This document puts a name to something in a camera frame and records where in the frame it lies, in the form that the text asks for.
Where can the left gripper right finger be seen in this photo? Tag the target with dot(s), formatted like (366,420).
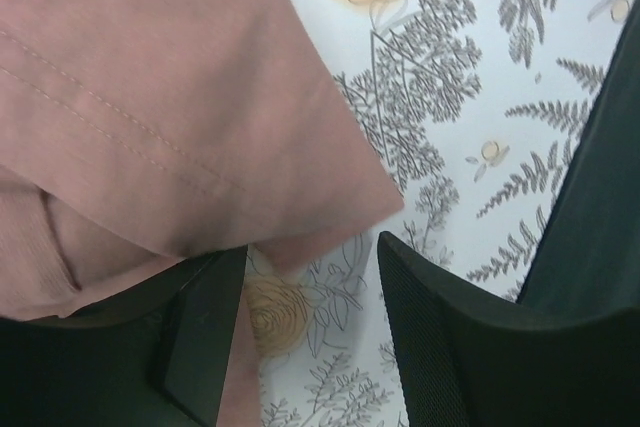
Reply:
(566,353)

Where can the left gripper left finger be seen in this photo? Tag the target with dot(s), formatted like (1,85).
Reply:
(153,355)

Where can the pink t shirt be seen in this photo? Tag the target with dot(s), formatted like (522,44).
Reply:
(138,134)

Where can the floral patterned table mat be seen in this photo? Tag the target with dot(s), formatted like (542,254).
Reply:
(476,108)

